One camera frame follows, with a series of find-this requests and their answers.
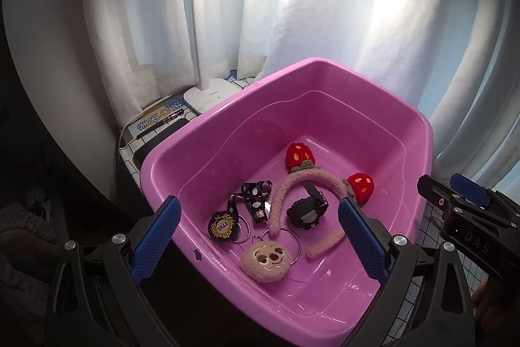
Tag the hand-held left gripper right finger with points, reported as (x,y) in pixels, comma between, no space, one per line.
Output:
(363,237)

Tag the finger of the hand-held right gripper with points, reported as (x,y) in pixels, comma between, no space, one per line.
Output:
(434,190)
(471,188)

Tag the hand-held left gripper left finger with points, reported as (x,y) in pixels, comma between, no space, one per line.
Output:
(156,241)

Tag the black wrist watch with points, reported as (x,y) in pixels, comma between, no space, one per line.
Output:
(302,208)

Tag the pink headband red plush ears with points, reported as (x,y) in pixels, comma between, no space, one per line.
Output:
(300,156)

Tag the pink plastic basin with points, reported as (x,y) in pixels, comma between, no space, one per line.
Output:
(325,119)

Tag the black flat device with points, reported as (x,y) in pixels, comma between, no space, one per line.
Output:
(158,141)

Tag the black pen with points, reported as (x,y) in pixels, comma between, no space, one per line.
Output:
(162,124)

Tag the blue yellow printed card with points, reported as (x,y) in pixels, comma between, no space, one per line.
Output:
(152,115)

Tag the white desk lamp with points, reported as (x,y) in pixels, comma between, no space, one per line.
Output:
(207,95)

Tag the white curtain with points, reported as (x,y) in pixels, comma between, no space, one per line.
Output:
(386,26)
(134,26)

